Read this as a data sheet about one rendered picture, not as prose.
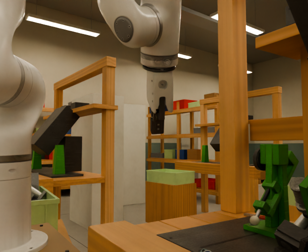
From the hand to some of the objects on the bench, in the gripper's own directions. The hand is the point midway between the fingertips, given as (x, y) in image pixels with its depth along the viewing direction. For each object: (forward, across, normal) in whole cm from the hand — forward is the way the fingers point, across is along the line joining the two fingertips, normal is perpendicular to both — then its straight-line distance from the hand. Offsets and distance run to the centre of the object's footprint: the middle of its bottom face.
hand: (157, 125), depth 73 cm
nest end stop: (+20, +28, +24) cm, 42 cm away
